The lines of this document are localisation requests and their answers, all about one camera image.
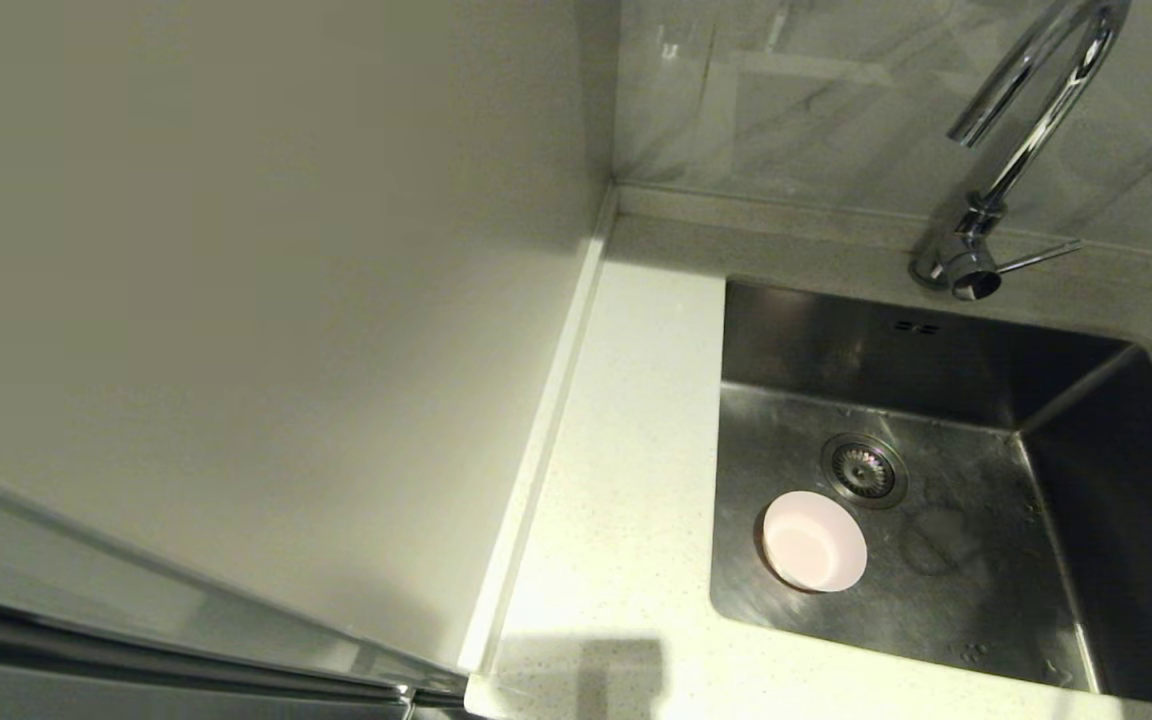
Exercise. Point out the white cabinet side panel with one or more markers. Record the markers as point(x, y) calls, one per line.
point(236, 300)

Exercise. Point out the round metal drain strainer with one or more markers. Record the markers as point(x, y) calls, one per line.
point(864, 470)

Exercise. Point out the chrome gooseneck faucet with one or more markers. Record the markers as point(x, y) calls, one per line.
point(1046, 120)

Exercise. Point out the white counter edge strip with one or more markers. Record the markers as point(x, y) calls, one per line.
point(536, 450)

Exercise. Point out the stainless steel sink basin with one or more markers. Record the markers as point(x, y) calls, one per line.
point(936, 620)

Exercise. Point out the pink ceramic bowl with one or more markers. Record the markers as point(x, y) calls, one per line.
point(814, 542)

